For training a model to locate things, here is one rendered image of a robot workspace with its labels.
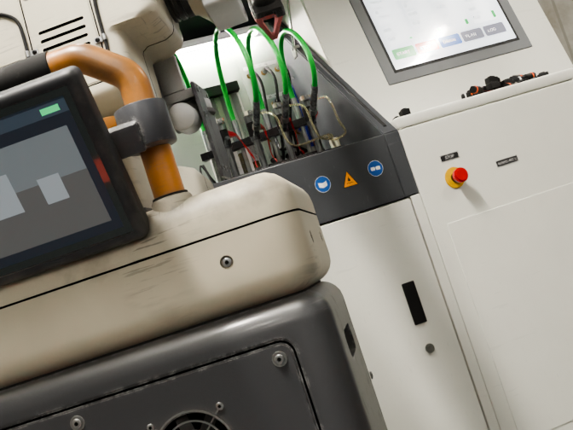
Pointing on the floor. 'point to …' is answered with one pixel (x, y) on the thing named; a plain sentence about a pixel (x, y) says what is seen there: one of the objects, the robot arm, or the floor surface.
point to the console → (488, 201)
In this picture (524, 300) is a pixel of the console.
